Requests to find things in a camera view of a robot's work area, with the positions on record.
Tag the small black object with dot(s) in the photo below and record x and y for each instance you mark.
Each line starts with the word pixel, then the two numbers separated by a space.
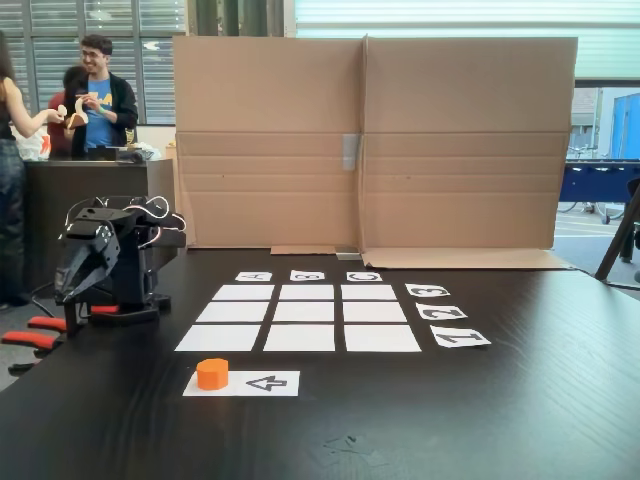
pixel 131 157

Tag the paper sheet letter A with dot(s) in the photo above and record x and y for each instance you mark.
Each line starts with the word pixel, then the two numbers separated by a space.
pixel 242 279

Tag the brown cardboard screen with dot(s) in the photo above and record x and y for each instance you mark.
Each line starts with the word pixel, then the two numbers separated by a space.
pixel 450 100

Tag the grey tape strip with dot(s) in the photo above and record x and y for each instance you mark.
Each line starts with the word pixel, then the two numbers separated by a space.
pixel 351 152
pixel 347 254

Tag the paper sheet number 3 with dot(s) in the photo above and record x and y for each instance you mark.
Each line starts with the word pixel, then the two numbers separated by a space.
pixel 442 294

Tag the white plastic bag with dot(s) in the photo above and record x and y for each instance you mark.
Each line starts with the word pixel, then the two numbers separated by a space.
pixel 32 145

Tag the paper sheet letter C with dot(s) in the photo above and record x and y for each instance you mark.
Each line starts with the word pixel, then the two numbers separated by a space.
pixel 352 278

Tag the blue container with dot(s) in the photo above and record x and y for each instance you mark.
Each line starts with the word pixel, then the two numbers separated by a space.
pixel 627 125

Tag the person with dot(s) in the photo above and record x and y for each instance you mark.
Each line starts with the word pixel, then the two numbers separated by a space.
pixel 59 140
pixel 97 125
pixel 7 175

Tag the white arrow paper sheet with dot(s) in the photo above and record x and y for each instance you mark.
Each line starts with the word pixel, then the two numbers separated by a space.
pixel 240 391

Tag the white paper grid square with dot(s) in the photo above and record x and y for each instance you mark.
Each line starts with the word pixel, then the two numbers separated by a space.
pixel 382 338
pixel 232 312
pixel 299 338
pixel 369 292
pixel 303 312
pixel 217 338
pixel 374 312
pixel 243 292
pixel 306 292

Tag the dark wooden counter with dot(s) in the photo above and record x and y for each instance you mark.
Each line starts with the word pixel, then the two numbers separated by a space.
pixel 50 200

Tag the paper sheet number 1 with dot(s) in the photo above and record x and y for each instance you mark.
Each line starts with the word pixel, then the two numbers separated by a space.
pixel 475 341

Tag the black stand leg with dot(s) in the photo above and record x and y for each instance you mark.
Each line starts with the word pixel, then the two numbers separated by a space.
pixel 617 240

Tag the round orange token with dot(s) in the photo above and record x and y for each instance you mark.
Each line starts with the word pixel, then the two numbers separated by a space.
pixel 212 375

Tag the paper sheet letter B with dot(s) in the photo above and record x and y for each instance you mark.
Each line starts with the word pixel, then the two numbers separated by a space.
pixel 319 275

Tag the paper sheet number 2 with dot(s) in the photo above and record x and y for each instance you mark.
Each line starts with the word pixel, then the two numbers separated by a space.
pixel 457 315

